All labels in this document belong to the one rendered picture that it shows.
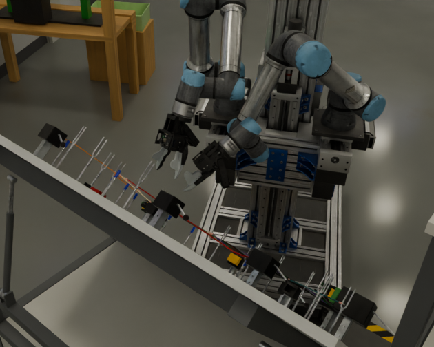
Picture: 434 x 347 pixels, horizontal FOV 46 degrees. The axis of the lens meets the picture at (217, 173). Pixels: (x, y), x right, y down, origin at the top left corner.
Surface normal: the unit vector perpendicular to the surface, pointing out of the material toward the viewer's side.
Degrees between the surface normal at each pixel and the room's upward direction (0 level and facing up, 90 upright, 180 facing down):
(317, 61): 85
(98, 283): 0
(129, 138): 0
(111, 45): 90
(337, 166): 90
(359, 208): 0
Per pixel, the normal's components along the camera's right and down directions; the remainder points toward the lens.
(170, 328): 0.04, -0.81
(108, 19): -0.15, 0.58
